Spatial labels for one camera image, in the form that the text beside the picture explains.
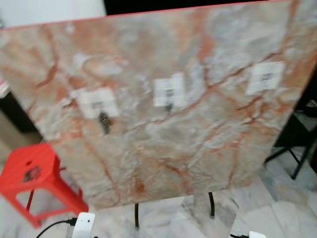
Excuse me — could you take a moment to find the white adhesive hook plate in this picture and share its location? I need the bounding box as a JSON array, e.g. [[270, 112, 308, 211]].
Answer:
[[78, 88, 120, 119], [246, 61, 286, 96], [153, 74, 188, 109]]

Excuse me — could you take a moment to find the black folding chair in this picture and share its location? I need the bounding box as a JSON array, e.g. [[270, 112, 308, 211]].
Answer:
[[264, 74, 317, 180]]

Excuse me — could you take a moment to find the black board stand leg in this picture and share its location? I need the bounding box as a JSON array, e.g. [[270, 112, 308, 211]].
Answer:
[[208, 192, 216, 219], [134, 203, 141, 229]]

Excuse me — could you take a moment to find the orange veined marble board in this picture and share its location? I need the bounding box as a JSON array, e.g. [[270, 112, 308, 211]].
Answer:
[[0, 0, 317, 209]]

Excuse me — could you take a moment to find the black television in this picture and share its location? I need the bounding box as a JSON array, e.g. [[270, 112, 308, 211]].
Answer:
[[103, 0, 279, 16]]

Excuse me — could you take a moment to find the dark hanging key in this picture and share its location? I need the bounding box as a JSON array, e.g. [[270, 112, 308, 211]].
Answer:
[[99, 111, 111, 135]]

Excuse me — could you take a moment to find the red plastic stool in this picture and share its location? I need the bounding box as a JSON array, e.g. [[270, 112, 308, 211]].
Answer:
[[0, 143, 89, 229]]

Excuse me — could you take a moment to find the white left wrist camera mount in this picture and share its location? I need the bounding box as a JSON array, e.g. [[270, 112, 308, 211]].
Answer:
[[72, 212, 96, 238]]

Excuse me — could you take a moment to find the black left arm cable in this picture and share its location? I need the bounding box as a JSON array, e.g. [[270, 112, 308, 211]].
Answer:
[[35, 217, 78, 238]]

